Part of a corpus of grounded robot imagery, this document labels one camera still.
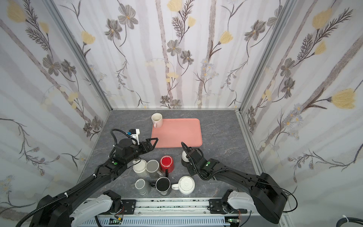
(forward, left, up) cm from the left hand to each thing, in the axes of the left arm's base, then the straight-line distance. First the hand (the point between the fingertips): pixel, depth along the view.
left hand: (151, 137), depth 79 cm
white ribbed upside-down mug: (-23, -19, -11) cm, 32 cm away
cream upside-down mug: (-13, +7, -12) cm, 19 cm away
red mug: (-10, -8, -12) cm, 18 cm away
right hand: (-10, -21, -13) cm, 26 cm away
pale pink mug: (+23, 0, -12) cm, 26 cm away
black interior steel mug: (-23, -7, -10) cm, 26 cm away
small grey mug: (-23, +4, -10) cm, 26 cm away
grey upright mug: (-14, 0, -10) cm, 17 cm away
